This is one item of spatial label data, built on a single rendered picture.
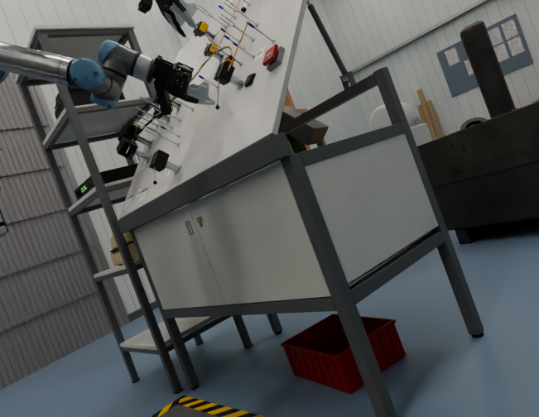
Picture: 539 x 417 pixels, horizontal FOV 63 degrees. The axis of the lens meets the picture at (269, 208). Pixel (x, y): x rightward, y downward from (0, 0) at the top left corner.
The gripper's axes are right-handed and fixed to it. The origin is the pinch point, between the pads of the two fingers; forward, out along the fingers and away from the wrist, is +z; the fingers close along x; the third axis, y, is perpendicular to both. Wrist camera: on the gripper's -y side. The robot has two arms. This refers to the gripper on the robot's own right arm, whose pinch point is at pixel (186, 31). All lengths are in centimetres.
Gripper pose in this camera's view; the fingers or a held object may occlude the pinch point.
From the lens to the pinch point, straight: 148.3
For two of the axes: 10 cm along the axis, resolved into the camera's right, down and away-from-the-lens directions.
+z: 5.6, 7.4, 3.7
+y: 6.2, -6.7, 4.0
